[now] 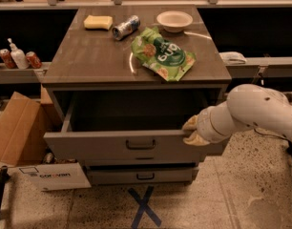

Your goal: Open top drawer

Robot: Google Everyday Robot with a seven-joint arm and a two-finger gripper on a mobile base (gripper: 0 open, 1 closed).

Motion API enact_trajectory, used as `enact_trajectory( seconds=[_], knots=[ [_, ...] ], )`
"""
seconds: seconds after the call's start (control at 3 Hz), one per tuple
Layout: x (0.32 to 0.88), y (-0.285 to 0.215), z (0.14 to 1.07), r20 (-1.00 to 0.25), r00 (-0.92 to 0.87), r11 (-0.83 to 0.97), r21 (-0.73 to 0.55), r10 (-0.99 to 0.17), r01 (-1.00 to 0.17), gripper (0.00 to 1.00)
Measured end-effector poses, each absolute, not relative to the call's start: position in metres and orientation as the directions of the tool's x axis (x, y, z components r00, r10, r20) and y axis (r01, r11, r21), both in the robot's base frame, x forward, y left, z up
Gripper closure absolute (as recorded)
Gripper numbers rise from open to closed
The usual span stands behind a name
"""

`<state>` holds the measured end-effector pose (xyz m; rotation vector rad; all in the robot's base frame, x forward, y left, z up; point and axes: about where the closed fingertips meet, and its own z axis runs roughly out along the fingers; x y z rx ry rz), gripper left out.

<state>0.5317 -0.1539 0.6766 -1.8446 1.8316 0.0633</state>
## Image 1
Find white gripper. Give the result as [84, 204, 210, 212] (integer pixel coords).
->
[182, 107, 223, 146]

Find grey top drawer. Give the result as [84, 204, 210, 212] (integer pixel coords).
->
[45, 90, 226, 166]

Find grey drawer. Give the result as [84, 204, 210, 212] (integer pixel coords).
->
[87, 167, 198, 185]
[45, 90, 226, 166]

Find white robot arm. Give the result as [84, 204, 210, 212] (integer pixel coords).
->
[182, 84, 292, 146]

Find grey bottom drawer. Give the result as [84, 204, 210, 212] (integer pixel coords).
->
[87, 167, 198, 185]

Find grey drawer cabinet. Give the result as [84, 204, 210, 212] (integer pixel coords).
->
[42, 6, 231, 180]

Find white folded cloth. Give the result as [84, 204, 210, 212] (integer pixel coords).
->
[219, 52, 247, 65]

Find green chip bag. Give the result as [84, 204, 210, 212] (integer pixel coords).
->
[131, 27, 196, 81]

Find blue tape cross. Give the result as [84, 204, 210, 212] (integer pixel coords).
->
[128, 186, 162, 229]

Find grey low shelf right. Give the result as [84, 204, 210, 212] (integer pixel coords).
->
[226, 57, 292, 78]

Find grey low shelf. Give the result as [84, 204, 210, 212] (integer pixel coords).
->
[226, 57, 292, 78]
[0, 62, 51, 84]

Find white paper bowl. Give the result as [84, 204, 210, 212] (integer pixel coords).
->
[156, 10, 193, 32]

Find silver blue drink can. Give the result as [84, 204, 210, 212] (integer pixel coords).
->
[113, 15, 140, 40]

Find snack bags in box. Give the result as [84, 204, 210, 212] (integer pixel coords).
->
[42, 152, 76, 164]

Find yellow sponge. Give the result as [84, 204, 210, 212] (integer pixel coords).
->
[84, 15, 113, 31]

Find brown cardboard box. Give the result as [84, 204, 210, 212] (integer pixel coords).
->
[0, 92, 91, 191]

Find red soda can right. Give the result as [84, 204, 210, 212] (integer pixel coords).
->
[26, 52, 42, 69]

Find red soda can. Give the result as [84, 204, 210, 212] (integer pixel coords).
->
[0, 49, 16, 69]
[26, 52, 42, 69]

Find white pump bottle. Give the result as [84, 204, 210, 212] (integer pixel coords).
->
[8, 38, 29, 69]

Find grey low shelf left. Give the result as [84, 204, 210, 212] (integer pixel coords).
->
[0, 62, 51, 84]

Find red soda can left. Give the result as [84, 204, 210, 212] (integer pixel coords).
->
[0, 49, 16, 69]

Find black floor cable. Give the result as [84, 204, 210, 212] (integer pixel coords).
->
[253, 128, 292, 141]

